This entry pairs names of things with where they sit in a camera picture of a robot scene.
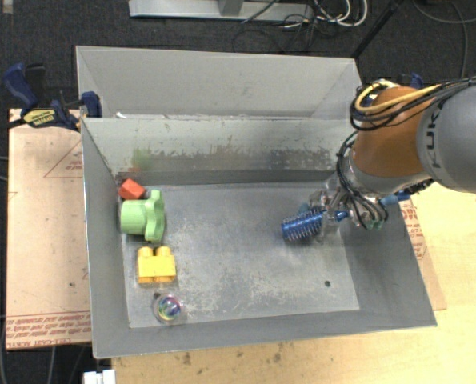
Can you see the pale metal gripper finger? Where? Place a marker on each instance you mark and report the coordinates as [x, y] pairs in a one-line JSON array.
[[330, 227], [318, 199]]

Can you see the light green plastic toy piece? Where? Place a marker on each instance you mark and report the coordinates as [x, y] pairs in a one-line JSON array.
[[139, 216]]

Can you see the red block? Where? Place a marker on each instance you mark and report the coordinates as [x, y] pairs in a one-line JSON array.
[[130, 189]]

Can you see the grey metal bin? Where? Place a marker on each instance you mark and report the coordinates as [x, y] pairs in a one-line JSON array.
[[241, 254]]

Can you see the yellow toy brick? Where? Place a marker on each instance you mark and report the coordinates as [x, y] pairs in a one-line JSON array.
[[155, 266]]

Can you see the blue bristle brush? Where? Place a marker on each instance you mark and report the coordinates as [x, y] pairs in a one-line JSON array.
[[301, 224]]

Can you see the brown cardboard board red print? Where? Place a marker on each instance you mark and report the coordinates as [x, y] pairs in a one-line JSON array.
[[45, 234]]

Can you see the clear iridescent ball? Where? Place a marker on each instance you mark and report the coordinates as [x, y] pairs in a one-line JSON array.
[[167, 308]]

